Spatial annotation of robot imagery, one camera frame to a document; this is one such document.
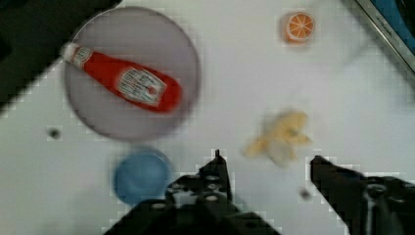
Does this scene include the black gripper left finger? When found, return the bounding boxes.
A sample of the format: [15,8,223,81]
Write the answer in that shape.
[104,152,281,235]

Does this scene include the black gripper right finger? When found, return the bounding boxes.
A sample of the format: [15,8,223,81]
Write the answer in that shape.
[310,156,415,235]

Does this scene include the yellow plush peeled banana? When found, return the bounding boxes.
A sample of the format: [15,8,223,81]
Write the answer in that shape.
[243,110,311,167]

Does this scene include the blue small bowl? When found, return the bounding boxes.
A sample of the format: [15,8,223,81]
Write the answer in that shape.
[113,148,172,206]

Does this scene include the red ketchup bottle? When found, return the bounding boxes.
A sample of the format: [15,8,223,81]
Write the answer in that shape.
[61,43,182,113]

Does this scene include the grey round plate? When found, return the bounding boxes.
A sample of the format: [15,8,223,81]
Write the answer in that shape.
[61,7,202,142]

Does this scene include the orange slice toy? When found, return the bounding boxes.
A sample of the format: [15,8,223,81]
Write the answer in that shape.
[282,12,315,44]

